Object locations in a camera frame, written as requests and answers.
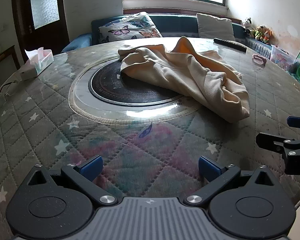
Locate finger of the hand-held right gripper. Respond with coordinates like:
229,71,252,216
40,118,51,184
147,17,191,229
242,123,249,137
256,132,300,175
287,116,300,128

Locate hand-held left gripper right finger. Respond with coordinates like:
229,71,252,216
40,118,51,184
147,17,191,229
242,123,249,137
184,156,276,206

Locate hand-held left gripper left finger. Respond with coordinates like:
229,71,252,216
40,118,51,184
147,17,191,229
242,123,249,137
19,155,118,207

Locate cream knit garment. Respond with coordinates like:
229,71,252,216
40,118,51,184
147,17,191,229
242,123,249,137
118,36,251,123

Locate clear plastic storage box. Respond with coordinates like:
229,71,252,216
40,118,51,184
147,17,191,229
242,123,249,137
270,44,297,72

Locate pink hair scrunchie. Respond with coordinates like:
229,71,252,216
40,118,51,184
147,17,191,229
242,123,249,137
252,54,267,65

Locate round black cooktop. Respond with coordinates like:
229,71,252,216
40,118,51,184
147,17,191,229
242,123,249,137
88,60,188,105

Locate orange plush toy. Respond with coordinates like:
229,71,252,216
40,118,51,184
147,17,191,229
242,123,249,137
262,29,274,44

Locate black remote control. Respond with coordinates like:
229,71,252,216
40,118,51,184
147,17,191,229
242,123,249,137
213,38,247,53

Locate tissue box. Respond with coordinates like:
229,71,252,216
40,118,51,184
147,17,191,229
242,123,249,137
20,47,54,81

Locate eyeglasses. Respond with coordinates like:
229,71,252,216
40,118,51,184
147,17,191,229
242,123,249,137
0,79,20,97

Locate plain grey pillow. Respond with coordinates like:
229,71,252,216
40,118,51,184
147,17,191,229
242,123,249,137
196,13,235,41

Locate butterfly print pillow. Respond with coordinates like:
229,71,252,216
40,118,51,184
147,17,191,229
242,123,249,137
98,12,163,44

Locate teal sofa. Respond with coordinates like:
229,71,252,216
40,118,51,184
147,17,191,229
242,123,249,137
61,14,274,53

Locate dark wooden door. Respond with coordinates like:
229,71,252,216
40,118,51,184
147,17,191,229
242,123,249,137
11,0,70,63

